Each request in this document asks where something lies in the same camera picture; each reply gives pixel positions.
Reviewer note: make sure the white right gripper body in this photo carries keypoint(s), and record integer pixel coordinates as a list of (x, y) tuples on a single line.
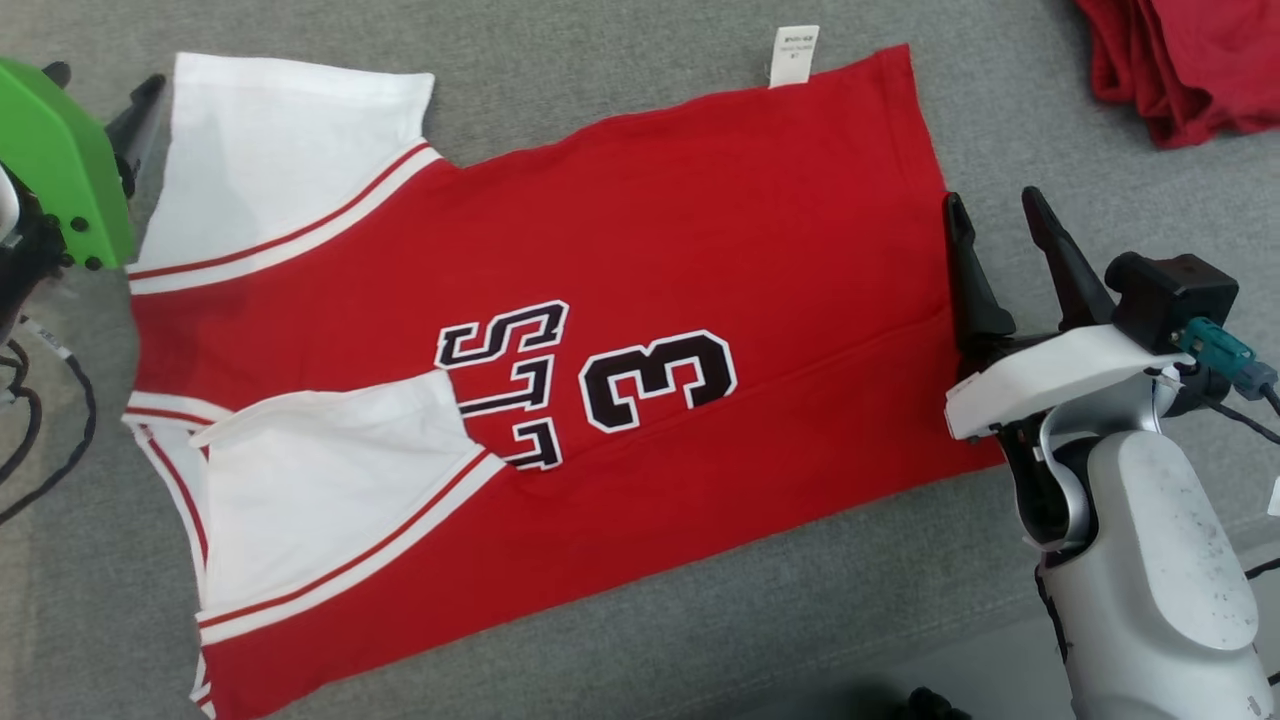
[(1050, 380)]

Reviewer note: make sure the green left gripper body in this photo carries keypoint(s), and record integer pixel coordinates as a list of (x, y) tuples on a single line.
[(60, 160)]

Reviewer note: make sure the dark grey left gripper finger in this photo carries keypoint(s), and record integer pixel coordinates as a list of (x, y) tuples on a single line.
[(58, 73), (135, 130)]

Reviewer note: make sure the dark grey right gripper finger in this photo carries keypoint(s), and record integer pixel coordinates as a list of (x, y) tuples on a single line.
[(975, 290), (1075, 280)]

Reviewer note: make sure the red shorts white hem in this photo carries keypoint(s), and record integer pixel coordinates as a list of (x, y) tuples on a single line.
[(1180, 70)]

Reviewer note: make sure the red Bulls jersey white sleeves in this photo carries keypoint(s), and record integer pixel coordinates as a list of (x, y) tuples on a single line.
[(700, 240)]

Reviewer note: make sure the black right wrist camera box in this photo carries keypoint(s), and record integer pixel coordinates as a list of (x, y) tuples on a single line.
[(1170, 295)]

